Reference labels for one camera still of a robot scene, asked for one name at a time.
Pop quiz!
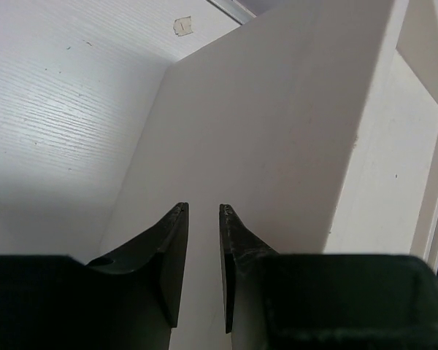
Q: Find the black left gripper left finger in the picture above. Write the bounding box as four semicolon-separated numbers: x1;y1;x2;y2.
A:
0;203;189;349

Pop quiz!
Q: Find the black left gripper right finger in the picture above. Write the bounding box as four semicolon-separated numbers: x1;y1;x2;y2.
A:
219;204;438;349

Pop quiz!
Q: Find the white drawer cabinet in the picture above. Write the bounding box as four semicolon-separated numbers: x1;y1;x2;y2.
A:
101;1;438;349

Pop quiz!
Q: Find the beige sticker on table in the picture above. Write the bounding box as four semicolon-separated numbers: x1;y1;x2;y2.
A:
173;16;193;37

